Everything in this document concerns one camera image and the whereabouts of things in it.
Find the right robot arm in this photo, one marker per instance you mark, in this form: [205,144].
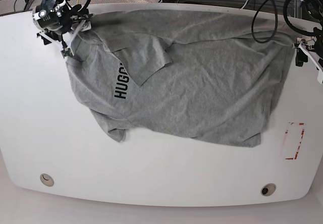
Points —
[59,6]

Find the grey T-shirt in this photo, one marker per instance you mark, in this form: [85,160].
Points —
[212,77]

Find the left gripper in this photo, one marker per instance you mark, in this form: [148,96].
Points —
[305,52]

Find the red tape rectangle marker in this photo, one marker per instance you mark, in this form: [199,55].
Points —
[292,140]

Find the right table grommet hole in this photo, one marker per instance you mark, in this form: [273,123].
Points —
[268,189]

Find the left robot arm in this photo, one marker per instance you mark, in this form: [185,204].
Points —
[313,8]

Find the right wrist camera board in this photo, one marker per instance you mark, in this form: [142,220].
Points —
[67,52]

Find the table grommet hole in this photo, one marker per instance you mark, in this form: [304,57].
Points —
[47,180]
[268,189]

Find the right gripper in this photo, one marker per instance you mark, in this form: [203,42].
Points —
[60,28]

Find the left table grommet hole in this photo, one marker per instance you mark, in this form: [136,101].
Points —
[47,180]

